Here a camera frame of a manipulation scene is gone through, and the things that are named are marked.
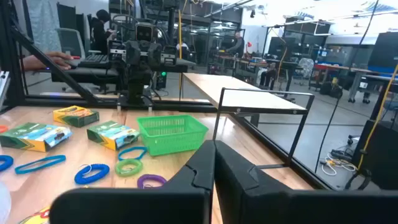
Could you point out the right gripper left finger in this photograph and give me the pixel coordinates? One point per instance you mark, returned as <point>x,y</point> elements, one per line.
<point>140,205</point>

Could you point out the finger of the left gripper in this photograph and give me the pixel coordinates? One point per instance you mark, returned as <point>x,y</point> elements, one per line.
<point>132,54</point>
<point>154,55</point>

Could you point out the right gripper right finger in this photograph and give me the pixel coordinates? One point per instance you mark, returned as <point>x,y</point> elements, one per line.
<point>280,208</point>

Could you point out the yellow Crayola crayon box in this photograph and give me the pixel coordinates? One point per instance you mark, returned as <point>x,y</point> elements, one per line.
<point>74,116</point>

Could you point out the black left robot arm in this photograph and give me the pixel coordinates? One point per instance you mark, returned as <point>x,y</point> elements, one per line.
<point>136,84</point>

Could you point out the black computer desk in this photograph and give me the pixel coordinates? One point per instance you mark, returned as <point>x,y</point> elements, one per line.
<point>90,74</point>

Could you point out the grey office chair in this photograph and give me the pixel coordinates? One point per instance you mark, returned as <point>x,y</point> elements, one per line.
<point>70,42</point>

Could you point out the black keyboard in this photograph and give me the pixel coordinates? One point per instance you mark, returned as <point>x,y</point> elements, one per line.
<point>93,60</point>

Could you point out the computer tower green light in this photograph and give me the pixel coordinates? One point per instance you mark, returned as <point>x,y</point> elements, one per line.
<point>162,79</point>

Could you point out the person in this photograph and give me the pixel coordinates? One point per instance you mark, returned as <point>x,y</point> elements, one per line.
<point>101,34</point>
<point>239,45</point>

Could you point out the black computer mouse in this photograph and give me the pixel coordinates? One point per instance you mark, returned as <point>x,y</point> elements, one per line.
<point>72,64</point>

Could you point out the person's hand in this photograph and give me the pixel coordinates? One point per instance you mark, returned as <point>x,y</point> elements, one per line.
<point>46,60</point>

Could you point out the green plastic basket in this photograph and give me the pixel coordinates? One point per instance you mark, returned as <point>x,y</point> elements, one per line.
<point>171,137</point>

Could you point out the small yellow crayon box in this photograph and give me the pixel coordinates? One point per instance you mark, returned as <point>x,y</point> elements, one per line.
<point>35,217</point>

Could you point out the black equipment case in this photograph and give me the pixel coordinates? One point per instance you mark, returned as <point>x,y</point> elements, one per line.
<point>382,155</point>

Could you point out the orange rubber band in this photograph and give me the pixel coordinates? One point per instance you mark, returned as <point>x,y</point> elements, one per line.
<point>3,128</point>

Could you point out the wooden workbench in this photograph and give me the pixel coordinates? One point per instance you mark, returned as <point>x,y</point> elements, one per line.
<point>342,69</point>

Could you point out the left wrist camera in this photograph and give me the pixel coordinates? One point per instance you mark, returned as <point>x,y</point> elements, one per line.
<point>144,32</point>

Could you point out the black aluminium rig frame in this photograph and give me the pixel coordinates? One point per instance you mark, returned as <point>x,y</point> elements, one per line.
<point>62,102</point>

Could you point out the wooden shelf riser black frame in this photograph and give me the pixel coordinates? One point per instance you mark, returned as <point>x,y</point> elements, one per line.
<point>236,93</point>

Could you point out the silver metal bracket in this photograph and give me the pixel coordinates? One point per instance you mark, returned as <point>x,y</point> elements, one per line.
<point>3,88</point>

